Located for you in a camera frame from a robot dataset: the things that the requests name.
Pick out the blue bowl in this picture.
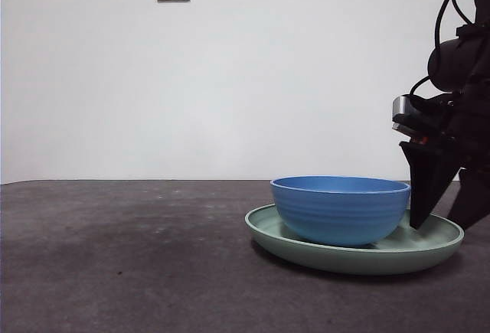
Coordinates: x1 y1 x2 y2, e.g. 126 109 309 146
269 175 412 249

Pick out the green plate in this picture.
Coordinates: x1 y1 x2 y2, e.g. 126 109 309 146
244 203 466 276

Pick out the short black cable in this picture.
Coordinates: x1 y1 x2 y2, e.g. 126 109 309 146
408 75 436 99

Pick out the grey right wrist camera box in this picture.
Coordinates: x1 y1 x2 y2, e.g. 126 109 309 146
390 95 419 135

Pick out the long black cable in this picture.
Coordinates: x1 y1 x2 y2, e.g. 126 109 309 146
434 0 482 49

